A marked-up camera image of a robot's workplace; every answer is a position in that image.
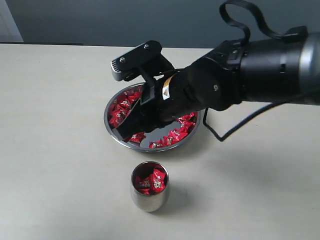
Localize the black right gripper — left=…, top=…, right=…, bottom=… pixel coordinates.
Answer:
left=116, top=59, right=242, bottom=140

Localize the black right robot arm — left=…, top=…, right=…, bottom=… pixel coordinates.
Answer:
left=113, top=34, right=320, bottom=140

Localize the round stainless steel plate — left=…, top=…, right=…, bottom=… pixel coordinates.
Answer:
left=103, top=82, right=201, bottom=153

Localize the stainless steel cup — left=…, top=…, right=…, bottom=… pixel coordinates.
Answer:
left=130, top=161, right=170, bottom=212

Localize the red candy front middle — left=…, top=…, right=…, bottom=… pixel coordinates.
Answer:
left=129, top=132, right=146, bottom=144

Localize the red candy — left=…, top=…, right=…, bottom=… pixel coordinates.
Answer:
left=129, top=132, right=146, bottom=144
left=149, top=139, right=166, bottom=149
left=176, top=112, right=198, bottom=134
left=163, top=129, right=188, bottom=146

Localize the red candy left edge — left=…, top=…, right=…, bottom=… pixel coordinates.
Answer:
left=108, top=105, right=129, bottom=128

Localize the red candy front centre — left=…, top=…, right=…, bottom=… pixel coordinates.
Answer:
left=149, top=139, right=166, bottom=149

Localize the red candy front right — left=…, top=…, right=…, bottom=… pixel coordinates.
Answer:
left=163, top=129, right=188, bottom=146

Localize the red candy right side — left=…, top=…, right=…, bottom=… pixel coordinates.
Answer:
left=176, top=112, right=198, bottom=134

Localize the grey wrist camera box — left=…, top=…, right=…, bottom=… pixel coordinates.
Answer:
left=110, top=40, right=163, bottom=82

